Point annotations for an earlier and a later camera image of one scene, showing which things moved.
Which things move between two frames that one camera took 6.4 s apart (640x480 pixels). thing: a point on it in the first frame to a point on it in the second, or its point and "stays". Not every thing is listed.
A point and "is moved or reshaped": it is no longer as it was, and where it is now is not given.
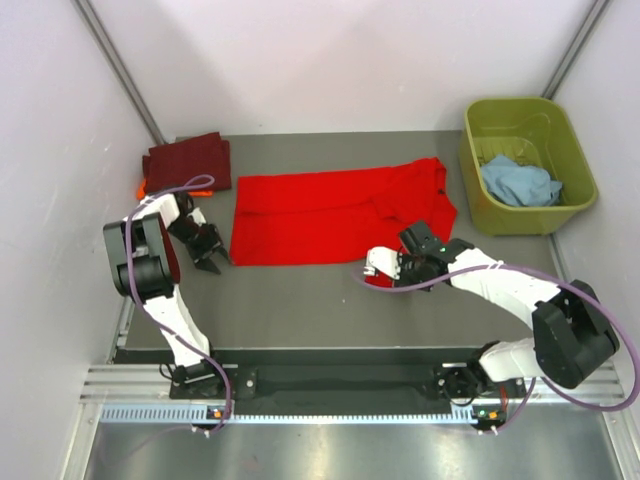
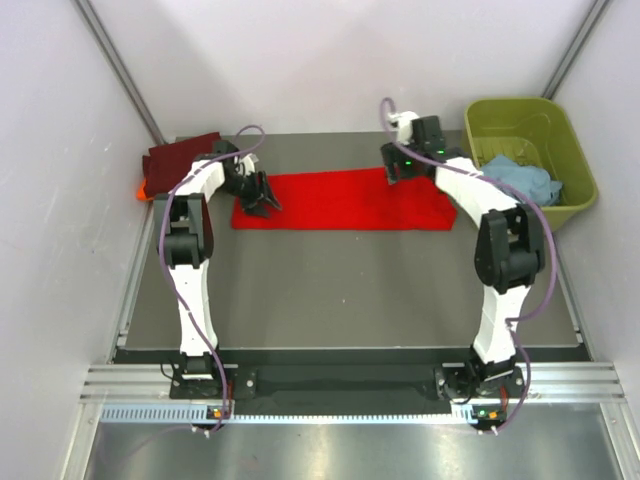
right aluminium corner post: [567, 61] stays
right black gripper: [403, 278] to [392, 155]
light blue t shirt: [522, 185] stays
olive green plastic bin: [533, 130] stays
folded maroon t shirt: [173, 165] stays
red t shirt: [338, 216] is moved or reshaped
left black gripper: [212, 242] to [251, 203]
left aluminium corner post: [101, 39] stays
